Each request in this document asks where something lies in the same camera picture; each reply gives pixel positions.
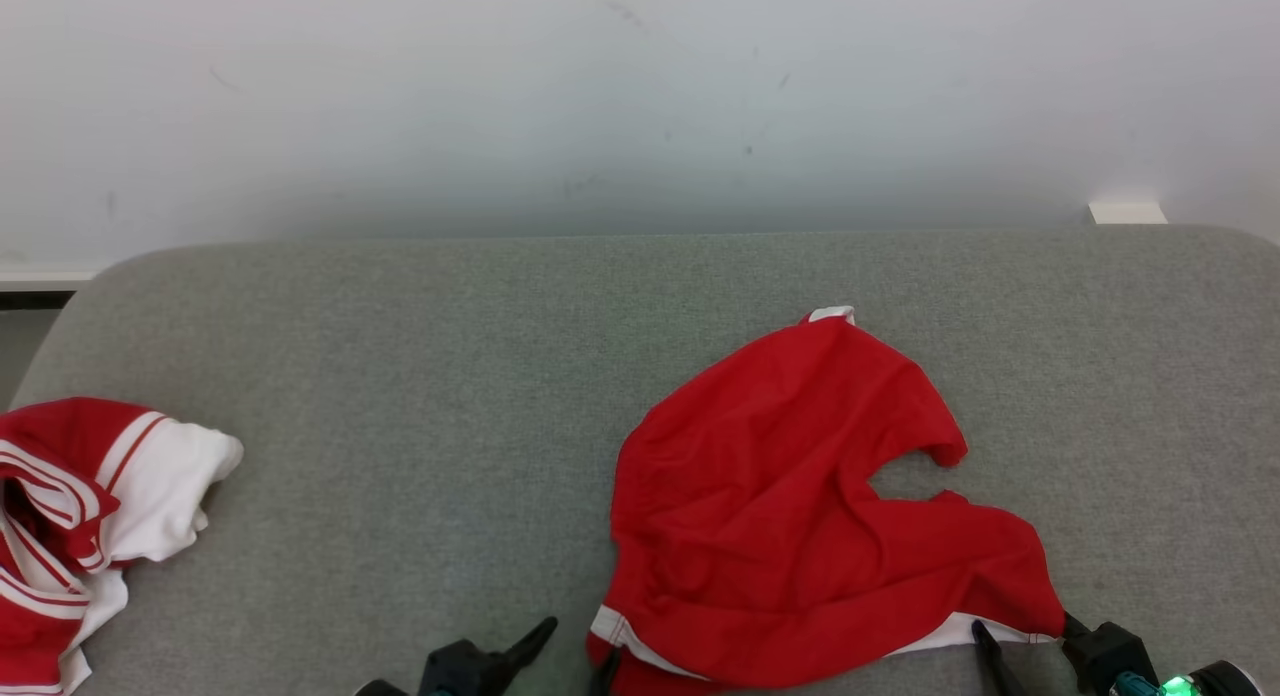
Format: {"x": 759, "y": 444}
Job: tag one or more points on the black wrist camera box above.
{"x": 460, "y": 671}
{"x": 1105, "y": 656}

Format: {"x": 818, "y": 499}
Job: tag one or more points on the white wall baseboard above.
{"x": 40, "y": 276}

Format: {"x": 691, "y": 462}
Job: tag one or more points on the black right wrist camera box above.
{"x": 1105, "y": 656}

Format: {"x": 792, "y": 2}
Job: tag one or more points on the grey fabric sofa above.
{"x": 400, "y": 376}

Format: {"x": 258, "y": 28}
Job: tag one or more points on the red shorts white trim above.
{"x": 780, "y": 476}

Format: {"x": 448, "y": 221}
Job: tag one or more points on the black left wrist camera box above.
{"x": 460, "y": 671}

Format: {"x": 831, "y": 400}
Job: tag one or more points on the red white basketball jersey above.
{"x": 60, "y": 426}

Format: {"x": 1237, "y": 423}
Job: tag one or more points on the small white wall block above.
{"x": 1128, "y": 214}

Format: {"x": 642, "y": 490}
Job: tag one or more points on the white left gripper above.
{"x": 382, "y": 689}

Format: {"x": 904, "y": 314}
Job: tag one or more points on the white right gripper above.
{"x": 1230, "y": 681}

